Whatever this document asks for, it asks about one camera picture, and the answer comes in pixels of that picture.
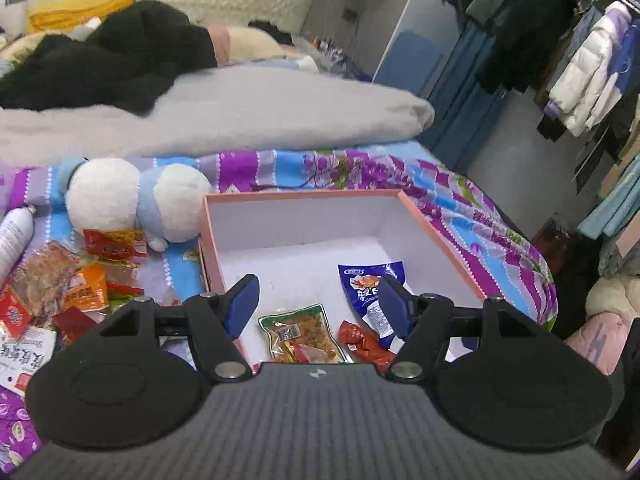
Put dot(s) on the row of small bottles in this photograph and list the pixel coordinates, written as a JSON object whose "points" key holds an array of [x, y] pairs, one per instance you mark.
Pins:
{"points": [[327, 47]]}

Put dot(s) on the beige and blue blanket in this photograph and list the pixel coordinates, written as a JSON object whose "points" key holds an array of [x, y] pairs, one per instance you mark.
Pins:
{"points": [[20, 55]]}

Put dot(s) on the teal hanging garment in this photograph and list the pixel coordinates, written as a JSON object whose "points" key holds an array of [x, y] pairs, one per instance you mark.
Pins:
{"points": [[610, 205]]}

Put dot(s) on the red and yellow snack packet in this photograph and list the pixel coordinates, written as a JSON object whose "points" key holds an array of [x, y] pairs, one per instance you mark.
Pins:
{"points": [[112, 247]]}

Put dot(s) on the blue snack packet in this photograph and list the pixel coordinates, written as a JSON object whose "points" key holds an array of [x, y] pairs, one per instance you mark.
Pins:
{"points": [[360, 290]]}

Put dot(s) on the grey duvet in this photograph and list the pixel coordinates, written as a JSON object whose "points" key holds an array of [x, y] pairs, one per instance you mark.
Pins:
{"points": [[250, 110]]}

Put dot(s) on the white printed snack packet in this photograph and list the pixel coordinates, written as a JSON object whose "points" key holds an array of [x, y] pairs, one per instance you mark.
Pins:
{"points": [[25, 355]]}

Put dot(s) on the green snack packet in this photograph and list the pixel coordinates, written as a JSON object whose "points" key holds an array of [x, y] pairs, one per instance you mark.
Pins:
{"points": [[305, 330]]}

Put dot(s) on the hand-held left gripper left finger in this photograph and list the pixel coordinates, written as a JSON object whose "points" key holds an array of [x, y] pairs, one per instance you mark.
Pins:
{"points": [[242, 305]]}

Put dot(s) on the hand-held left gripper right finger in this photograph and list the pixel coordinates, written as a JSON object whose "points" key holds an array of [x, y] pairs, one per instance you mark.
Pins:
{"points": [[395, 307]]}

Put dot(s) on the blue curtain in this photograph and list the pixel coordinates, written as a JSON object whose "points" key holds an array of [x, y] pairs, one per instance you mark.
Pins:
{"points": [[460, 85]]}

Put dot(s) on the white puffer jacket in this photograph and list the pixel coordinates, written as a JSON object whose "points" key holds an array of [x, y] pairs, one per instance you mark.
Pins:
{"points": [[585, 70]]}

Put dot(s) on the orange snack packet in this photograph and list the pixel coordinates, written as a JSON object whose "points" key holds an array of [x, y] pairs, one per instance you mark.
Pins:
{"points": [[87, 290]]}

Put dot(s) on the white and blue plush toy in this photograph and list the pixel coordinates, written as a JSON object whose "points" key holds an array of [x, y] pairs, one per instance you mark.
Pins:
{"points": [[105, 195]]}

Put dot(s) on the black jacket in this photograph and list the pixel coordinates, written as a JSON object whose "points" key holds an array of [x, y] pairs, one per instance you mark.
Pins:
{"points": [[125, 50]]}

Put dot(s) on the pink cardboard box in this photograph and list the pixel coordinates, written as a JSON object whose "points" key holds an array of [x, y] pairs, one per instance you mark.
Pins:
{"points": [[300, 240]]}

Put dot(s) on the black cloth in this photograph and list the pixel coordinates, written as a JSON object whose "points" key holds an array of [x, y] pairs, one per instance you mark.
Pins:
{"points": [[272, 30]]}

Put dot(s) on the dark red snack packet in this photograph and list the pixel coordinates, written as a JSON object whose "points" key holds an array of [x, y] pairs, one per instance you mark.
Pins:
{"points": [[365, 345], [75, 322]]}

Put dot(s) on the cream puffer jacket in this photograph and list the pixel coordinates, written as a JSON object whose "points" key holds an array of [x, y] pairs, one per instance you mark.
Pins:
{"points": [[612, 295]]}

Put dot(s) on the white spray can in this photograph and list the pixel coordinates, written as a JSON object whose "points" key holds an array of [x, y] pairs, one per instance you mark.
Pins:
{"points": [[12, 240]]}

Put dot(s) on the pink puffer jacket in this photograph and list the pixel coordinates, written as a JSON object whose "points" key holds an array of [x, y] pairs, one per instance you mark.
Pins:
{"points": [[600, 342]]}

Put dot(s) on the yellow blanket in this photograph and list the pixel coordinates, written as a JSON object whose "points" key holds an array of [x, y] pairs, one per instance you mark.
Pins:
{"points": [[75, 10]]}

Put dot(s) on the wall socket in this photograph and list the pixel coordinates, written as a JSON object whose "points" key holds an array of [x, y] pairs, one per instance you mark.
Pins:
{"points": [[350, 14]]}

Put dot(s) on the beige pillow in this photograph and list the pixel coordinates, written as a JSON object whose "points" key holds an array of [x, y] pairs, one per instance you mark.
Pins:
{"points": [[250, 46]]}

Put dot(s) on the clear dried fish packet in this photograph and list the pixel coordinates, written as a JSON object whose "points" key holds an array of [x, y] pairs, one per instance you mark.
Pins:
{"points": [[45, 280]]}

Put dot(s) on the black hanging coat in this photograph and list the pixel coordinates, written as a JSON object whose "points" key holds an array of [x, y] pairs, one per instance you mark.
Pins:
{"points": [[535, 25]]}

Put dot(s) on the white cabinet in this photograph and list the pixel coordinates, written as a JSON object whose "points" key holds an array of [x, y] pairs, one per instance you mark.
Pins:
{"points": [[380, 0]]}

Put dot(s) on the pink cloth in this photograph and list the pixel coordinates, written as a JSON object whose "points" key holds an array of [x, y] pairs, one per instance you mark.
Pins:
{"points": [[217, 42]]}

